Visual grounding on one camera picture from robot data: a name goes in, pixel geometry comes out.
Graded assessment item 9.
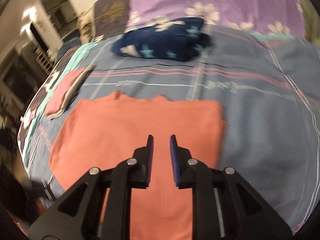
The dark animal-print bedspread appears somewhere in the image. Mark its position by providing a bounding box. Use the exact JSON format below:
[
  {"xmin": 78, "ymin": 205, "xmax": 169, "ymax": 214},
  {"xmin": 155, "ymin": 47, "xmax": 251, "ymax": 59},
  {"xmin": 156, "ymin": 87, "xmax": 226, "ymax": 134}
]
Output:
[{"xmin": 19, "ymin": 69, "xmax": 63, "ymax": 155}]

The teal sheet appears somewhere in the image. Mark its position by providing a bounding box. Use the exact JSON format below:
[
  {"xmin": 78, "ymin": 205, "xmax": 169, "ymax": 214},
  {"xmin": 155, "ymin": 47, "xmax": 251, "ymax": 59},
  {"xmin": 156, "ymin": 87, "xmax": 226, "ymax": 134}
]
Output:
[{"xmin": 25, "ymin": 41, "xmax": 98, "ymax": 140}]

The white wire rack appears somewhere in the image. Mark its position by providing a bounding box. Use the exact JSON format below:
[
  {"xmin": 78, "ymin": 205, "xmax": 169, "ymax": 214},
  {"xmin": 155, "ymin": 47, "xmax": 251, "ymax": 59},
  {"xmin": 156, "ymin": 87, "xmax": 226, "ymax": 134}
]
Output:
[{"xmin": 35, "ymin": 51, "xmax": 54, "ymax": 72}]

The pink and grey clothes pile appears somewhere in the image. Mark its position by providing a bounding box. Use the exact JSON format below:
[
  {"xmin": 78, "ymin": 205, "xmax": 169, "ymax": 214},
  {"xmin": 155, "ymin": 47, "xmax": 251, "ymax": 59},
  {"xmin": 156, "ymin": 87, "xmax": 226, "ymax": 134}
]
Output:
[{"xmin": 44, "ymin": 64, "xmax": 97, "ymax": 119}]

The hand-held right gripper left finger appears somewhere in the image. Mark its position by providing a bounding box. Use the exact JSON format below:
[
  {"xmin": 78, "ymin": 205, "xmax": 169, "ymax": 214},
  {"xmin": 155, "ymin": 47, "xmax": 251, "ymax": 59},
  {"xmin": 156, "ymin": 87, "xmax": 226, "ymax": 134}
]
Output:
[{"xmin": 28, "ymin": 134, "xmax": 154, "ymax": 240}]

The coral long-sleeve bear shirt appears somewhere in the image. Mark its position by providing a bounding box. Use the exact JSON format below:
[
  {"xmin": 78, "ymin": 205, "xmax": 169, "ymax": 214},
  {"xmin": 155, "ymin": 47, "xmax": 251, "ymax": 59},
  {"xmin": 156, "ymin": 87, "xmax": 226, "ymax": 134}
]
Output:
[{"xmin": 49, "ymin": 90, "xmax": 227, "ymax": 240}]

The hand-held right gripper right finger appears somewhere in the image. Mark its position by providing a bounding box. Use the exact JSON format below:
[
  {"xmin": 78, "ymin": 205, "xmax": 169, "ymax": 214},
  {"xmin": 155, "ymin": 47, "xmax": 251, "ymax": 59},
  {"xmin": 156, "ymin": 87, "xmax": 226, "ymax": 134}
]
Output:
[{"xmin": 169, "ymin": 134, "xmax": 293, "ymax": 240}]

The dark tree-print cushion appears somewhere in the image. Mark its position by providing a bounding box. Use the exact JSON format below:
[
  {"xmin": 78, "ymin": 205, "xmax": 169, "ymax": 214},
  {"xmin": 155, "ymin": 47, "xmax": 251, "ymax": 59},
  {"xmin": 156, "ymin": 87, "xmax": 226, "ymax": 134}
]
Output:
[{"xmin": 92, "ymin": 0, "xmax": 133, "ymax": 40}]

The beige knitted garment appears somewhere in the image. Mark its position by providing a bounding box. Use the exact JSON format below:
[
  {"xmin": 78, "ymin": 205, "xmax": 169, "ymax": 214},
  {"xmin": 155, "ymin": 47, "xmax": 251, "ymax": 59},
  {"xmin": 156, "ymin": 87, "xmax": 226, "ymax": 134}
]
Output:
[{"xmin": 77, "ymin": 17, "xmax": 97, "ymax": 43}]

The navy star fleece blanket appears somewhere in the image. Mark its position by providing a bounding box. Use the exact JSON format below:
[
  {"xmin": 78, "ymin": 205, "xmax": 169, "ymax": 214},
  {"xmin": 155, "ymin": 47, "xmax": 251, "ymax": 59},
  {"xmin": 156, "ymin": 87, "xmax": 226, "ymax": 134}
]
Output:
[{"xmin": 112, "ymin": 17, "xmax": 213, "ymax": 62}]

